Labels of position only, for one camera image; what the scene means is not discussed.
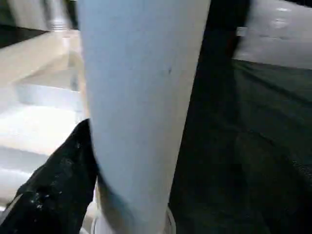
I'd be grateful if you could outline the white plastic table top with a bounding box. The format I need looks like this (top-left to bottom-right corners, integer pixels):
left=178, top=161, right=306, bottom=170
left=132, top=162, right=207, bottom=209
left=0, top=29, right=176, bottom=234

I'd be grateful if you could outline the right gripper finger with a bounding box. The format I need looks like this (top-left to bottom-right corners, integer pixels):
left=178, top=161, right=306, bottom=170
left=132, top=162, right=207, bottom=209
left=0, top=118, right=98, bottom=234

